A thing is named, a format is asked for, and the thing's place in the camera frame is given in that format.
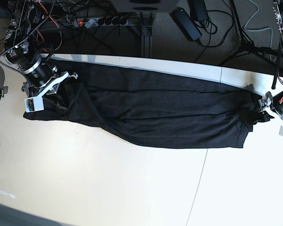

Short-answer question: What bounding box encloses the black power adapter brick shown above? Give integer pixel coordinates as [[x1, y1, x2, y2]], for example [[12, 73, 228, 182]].
[[171, 7, 202, 41]]

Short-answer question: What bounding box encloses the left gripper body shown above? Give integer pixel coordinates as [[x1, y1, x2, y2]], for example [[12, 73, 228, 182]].
[[258, 91, 283, 121]]

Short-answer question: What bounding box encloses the grey power strip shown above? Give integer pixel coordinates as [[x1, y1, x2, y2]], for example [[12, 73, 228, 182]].
[[71, 16, 130, 29]]

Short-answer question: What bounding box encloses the aluminium table frame post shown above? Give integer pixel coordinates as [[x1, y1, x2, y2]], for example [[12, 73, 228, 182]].
[[129, 12, 156, 58]]

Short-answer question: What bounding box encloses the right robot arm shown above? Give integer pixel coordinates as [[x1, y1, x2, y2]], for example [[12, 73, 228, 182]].
[[0, 0, 78, 113]]

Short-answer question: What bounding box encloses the black T-shirt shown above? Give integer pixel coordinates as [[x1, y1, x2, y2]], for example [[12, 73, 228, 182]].
[[24, 61, 261, 149]]

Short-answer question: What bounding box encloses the grey cable on floor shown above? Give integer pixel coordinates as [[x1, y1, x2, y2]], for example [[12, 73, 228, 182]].
[[244, 0, 281, 62]]

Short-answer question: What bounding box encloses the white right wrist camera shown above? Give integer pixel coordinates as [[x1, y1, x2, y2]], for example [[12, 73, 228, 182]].
[[25, 96, 44, 113]]

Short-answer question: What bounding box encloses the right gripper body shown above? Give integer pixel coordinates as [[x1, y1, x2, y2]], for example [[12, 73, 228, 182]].
[[21, 63, 69, 97]]

